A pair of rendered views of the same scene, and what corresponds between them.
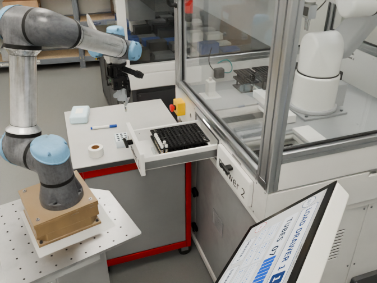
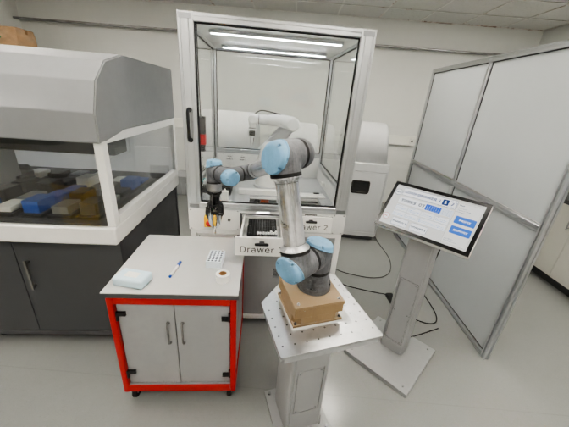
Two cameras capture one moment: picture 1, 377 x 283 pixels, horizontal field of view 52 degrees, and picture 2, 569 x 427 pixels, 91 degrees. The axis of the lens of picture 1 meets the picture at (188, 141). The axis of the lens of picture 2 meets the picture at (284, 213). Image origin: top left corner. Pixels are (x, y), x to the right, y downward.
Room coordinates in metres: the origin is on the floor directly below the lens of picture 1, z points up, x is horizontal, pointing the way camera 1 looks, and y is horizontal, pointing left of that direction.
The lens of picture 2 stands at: (1.00, 1.51, 1.63)
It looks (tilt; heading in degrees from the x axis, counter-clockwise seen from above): 22 degrees down; 284
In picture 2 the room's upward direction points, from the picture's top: 5 degrees clockwise
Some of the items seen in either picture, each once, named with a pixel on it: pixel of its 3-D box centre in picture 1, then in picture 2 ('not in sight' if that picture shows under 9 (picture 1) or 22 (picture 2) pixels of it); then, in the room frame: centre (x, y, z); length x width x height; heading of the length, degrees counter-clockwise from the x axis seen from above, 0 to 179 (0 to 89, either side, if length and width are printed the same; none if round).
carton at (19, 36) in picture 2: not in sight; (13, 40); (5.80, -1.76, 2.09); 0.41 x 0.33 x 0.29; 13
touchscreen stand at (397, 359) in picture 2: not in sight; (406, 295); (0.56, -0.15, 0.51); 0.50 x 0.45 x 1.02; 60
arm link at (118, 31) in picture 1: (115, 39); (214, 171); (1.66, 0.31, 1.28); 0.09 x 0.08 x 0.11; 152
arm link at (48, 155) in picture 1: (50, 158); (317, 253); (1.10, 0.47, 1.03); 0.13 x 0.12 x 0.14; 62
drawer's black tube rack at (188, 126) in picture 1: (179, 141); (262, 230); (1.50, 0.04, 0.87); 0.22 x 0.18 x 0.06; 109
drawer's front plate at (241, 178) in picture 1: (233, 173); (310, 224); (1.24, -0.17, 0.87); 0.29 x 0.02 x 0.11; 19
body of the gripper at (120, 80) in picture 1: (118, 74); (214, 202); (1.66, 0.32, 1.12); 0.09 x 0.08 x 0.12; 126
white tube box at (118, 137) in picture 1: (128, 138); (215, 258); (1.67, 0.30, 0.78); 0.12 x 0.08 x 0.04; 107
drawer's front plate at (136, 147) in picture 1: (135, 147); (261, 246); (1.43, 0.23, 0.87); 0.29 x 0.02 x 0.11; 19
